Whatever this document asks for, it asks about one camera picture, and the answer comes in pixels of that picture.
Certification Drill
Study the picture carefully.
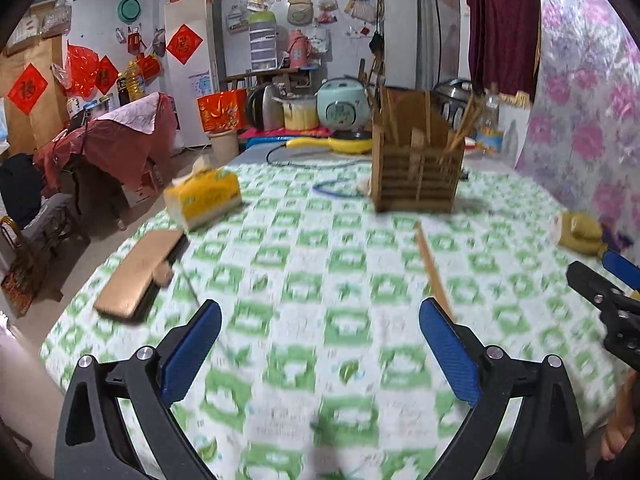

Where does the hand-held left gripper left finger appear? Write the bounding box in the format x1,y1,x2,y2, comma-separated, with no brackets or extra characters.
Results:
54,298,223,480

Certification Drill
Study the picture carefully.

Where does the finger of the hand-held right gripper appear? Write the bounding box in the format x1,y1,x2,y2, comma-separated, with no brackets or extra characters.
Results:
601,250,640,292
566,261,631,308

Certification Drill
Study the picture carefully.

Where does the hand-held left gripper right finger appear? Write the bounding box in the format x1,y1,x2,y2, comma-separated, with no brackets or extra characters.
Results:
419,297,586,480

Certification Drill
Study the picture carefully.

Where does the wooden chopstick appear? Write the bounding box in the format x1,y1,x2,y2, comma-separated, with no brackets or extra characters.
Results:
381,87,393,146
413,221,456,322

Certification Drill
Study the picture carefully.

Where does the wooden slatted chopstick holder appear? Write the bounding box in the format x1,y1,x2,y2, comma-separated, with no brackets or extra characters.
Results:
371,87,467,215

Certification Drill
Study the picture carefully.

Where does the bundle of wooden chopsticks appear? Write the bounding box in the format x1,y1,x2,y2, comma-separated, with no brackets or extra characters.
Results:
424,87,483,163

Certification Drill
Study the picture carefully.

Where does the person's right hand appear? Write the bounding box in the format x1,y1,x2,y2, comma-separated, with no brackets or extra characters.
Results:
600,372,640,463

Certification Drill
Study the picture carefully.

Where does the olive knitted cloth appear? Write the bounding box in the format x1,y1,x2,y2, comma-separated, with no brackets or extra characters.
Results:
557,210,608,256

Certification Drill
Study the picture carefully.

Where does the brown flat board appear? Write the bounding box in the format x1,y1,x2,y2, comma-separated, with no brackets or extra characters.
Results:
94,228,188,323

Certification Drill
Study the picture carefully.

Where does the green and white tablecloth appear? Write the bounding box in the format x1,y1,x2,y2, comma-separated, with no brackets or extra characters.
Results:
40,157,636,480

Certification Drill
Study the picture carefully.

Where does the yellow tissue pack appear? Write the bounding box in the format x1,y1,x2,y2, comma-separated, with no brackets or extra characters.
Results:
164,156,243,233

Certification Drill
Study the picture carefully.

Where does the clear jar with yellow label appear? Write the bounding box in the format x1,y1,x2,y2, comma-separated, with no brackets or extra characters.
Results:
475,85,505,156

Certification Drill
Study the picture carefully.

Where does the floral purple curtain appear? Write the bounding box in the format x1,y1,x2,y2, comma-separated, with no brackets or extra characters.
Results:
515,0,640,246

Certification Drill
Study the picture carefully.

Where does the white bucket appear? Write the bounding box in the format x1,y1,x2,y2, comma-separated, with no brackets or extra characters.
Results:
206,129,240,161

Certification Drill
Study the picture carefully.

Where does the red cloth covered furniture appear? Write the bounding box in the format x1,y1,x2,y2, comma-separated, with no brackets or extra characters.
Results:
35,91,180,196

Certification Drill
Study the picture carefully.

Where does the yellow frying pan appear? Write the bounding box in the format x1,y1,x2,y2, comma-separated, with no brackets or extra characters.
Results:
286,130,375,155

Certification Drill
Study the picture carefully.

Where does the silver pressure cooker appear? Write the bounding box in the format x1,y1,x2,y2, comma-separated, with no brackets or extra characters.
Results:
432,77,476,126

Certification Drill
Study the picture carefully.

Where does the black garment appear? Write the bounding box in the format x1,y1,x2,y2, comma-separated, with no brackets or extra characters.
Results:
0,154,48,231

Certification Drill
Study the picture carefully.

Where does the red gift box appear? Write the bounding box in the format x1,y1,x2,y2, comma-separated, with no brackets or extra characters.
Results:
196,89,249,133

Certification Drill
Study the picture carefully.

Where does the white refrigerator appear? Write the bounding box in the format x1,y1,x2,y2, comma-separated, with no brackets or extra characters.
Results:
164,0,223,148

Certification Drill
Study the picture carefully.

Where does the yellow and white pot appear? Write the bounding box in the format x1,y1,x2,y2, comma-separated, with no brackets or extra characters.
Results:
280,95,321,132

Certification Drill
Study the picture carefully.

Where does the mint green rice cooker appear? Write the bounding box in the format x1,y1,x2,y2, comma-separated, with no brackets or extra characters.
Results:
316,77,373,133

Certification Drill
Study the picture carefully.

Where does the dark red curtain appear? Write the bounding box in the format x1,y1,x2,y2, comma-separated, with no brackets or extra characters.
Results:
466,0,543,103

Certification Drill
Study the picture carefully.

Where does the yellow cooking oil bottle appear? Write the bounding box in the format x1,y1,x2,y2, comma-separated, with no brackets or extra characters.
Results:
125,60,147,102

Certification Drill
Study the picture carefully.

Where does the red diamond paper on refrigerator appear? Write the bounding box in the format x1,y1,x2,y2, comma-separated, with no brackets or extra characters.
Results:
166,24,204,66

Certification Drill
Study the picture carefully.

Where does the red diamond paper on door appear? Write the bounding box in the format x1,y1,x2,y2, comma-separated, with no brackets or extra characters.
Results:
7,63,49,116

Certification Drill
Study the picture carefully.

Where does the plastic drawer tower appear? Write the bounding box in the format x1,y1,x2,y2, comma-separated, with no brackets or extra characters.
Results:
247,10,279,72

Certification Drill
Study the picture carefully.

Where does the pink thermos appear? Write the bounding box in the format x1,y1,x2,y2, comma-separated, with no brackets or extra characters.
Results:
286,28,313,68

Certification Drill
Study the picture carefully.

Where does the yellow green hanging bag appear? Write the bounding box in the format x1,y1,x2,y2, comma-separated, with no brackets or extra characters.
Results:
287,0,316,26

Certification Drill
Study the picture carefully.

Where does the blue cable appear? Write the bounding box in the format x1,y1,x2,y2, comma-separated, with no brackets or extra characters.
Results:
312,177,371,201

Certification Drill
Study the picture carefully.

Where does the black power cable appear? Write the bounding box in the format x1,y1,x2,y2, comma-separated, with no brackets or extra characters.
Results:
265,142,373,167

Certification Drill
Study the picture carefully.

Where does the red plastic wall decoration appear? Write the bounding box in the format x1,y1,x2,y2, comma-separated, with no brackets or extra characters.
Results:
66,44,120,96

